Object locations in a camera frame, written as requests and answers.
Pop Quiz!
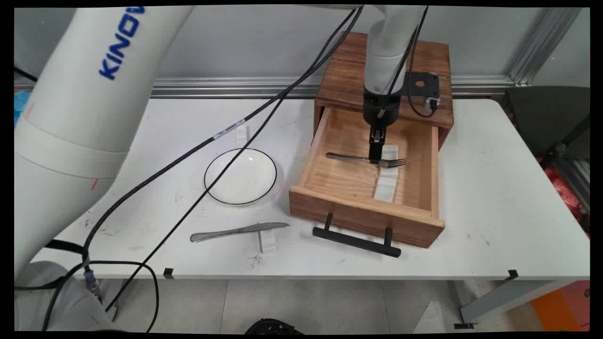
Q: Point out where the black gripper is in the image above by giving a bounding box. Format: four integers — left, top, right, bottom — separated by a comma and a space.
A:
363, 89, 401, 165

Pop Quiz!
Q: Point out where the silver metal fork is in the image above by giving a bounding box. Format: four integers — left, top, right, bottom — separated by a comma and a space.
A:
326, 152, 407, 169

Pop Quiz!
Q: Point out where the silver metal table knife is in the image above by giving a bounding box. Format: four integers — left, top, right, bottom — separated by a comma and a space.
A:
190, 222, 290, 243

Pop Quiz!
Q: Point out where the grey robot base cover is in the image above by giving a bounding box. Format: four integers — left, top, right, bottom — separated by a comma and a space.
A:
14, 261, 121, 332

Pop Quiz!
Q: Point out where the light wooden drawer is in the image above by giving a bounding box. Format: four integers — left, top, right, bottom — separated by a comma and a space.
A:
289, 106, 446, 249

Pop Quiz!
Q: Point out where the brown wooden cabinet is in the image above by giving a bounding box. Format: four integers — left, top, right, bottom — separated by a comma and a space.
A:
314, 32, 454, 151

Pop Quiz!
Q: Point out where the dark metal chair leg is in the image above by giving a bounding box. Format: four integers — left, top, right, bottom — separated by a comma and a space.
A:
312, 213, 402, 258

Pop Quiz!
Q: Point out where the white plate with black rim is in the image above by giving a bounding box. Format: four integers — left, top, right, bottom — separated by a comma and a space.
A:
204, 148, 277, 206

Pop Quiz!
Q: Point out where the red bag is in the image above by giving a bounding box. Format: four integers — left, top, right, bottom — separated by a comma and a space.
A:
537, 158, 590, 236

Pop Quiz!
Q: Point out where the grey table leg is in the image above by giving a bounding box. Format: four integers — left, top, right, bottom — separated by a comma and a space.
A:
455, 280, 573, 325

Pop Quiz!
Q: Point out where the black round floor object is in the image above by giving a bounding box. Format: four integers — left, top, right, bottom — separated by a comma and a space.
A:
245, 319, 304, 336

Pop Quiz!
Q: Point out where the orange box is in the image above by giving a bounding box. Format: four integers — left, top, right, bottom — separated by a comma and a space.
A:
530, 280, 590, 332

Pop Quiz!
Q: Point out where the blue object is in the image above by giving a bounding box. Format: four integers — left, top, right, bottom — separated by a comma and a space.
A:
14, 89, 31, 128

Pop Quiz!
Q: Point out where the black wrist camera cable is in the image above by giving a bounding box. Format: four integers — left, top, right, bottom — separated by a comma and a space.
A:
406, 6, 439, 118

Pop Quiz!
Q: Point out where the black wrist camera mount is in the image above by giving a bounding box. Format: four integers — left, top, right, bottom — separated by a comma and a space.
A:
407, 72, 441, 113

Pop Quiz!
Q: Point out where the black cable with white label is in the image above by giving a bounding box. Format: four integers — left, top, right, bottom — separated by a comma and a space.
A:
81, 6, 359, 283

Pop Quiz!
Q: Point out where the long black cable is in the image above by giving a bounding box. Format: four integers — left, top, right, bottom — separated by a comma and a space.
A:
106, 6, 366, 314

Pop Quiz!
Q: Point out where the horizontal aluminium rail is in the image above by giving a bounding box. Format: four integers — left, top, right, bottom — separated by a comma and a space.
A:
14, 75, 514, 99

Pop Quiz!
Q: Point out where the slanted aluminium post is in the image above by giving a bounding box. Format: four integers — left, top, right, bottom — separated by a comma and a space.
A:
509, 7, 585, 85

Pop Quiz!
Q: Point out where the looped black base cable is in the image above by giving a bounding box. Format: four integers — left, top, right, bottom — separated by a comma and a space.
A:
14, 260, 159, 332

